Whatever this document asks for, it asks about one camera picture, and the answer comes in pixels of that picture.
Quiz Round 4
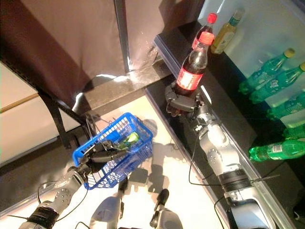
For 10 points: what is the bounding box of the small yellow tea bottle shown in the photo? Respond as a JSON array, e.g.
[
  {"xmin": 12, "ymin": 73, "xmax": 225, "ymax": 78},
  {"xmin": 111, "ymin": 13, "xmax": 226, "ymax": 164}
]
[{"xmin": 210, "ymin": 9, "xmax": 245, "ymax": 55}]

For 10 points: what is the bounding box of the metal backdrop pole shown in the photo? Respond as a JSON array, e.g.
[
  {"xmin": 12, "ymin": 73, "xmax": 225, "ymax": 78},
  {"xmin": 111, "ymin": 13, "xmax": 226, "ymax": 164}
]
[{"xmin": 113, "ymin": 0, "xmax": 131, "ymax": 72}]

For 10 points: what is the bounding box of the green drink container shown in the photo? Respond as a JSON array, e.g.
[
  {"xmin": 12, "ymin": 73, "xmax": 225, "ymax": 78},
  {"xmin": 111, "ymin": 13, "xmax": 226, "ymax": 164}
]
[{"xmin": 116, "ymin": 132, "xmax": 140, "ymax": 150}]

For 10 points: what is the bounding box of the cola bottle red label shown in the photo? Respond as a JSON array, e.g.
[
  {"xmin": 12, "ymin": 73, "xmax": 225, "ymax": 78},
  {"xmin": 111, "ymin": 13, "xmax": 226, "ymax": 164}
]
[
  {"xmin": 192, "ymin": 12, "xmax": 218, "ymax": 51},
  {"xmin": 175, "ymin": 31, "xmax": 215, "ymax": 97}
]

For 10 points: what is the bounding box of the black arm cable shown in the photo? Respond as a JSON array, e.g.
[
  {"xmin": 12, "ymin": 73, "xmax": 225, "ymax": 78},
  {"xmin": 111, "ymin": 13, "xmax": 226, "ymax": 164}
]
[
  {"xmin": 35, "ymin": 181, "xmax": 89, "ymax": 222},
  {"xmin": 189, "ymin": 138, "xmax": 230, "ymax": 229}
]

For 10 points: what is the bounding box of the silver robot right leg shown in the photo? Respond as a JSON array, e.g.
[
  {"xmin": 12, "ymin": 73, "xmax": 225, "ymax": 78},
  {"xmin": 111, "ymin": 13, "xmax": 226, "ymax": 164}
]
[{"xmin": 149, "ymin": 188, "xmax": 184, "ymax": 229}]

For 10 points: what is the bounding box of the brown backdrop curtain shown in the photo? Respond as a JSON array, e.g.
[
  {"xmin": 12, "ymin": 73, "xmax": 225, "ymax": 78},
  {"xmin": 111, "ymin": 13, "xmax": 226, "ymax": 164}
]
[{"xmin": 0, "ymin": 0, "xmax": 205, "ymax": 115}]

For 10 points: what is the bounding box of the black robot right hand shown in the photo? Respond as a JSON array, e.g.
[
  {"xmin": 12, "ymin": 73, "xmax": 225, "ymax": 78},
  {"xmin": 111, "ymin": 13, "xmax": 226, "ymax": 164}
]
[{"xmin": 165, "ymin": 81, "xmax": 203, "ymax": 118}]

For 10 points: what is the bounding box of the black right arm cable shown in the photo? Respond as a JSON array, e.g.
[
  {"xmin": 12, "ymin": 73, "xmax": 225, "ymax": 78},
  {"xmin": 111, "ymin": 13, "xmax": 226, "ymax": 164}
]
[{"xmin": 189, "ymin": 138, "xmax": 230, "ymax": 229}]

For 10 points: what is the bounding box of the dark floor plinth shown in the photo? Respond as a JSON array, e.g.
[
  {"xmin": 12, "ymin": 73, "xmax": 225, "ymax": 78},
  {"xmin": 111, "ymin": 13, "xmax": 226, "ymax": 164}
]
[{"xmin": 81, "ymin": 59, "xmax": 173, "ymax": 115}]

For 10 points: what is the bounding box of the white panel side shelving unit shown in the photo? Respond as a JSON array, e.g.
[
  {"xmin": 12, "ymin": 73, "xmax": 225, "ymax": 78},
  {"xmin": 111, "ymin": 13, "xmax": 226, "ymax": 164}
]
[{"xmin": 0, "ymin": 53, "xmax": 101, "ymax": 215}]

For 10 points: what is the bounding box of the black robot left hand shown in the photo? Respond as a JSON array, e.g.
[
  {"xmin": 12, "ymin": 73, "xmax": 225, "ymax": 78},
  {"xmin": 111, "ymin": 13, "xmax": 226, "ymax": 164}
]
[{"xmin": 80, "ymin": 140, "xmax": 131, "ymax": 173}]

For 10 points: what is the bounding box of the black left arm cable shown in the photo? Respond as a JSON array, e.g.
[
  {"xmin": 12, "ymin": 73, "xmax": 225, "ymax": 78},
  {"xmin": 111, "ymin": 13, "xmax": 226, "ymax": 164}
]
[{"xmin": 35, "ymin": 181, "xmax": 89, "ymax": 222}]

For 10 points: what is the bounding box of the blue plastic shopping basket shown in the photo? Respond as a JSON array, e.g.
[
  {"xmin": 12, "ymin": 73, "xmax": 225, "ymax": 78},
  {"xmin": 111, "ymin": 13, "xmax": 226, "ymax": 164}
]
[{"xmin": 72, "ymin": 112, "xmax": 154, "ymax": 191}]

